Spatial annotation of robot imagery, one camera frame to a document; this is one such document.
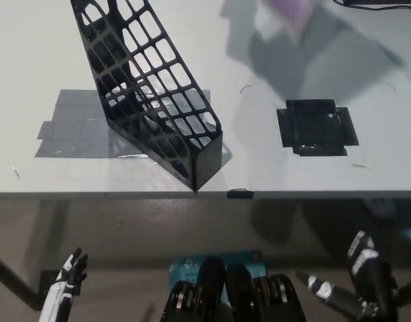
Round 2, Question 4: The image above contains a thin black cable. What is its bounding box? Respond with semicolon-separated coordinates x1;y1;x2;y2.
332;0;411;8

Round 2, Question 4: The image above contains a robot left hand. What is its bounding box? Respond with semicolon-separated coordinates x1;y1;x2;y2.
39;247;89;322

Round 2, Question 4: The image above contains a grey tape patch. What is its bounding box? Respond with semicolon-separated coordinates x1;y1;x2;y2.
34;89;231;162

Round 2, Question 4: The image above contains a black tape square patch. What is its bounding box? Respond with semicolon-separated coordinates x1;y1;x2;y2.
276;99;359;157

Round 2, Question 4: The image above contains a purple spiral notebook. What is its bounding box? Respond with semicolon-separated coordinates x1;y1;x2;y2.
255;0;315;44

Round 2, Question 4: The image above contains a black mesh magazine stand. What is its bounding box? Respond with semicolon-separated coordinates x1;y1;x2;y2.
70;0;223;193

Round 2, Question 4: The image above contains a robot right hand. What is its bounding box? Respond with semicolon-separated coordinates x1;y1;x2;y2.
297;230;399;322

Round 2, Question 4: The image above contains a black diagonal table leg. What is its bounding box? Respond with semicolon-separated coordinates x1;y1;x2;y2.
396;274;411;303
0;250;45;311

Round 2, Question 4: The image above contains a small black tape strip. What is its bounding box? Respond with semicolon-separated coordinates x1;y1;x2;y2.
227;189;255;199

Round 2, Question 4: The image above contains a teal router box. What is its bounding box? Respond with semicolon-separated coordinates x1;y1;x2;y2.
168;248;268;296

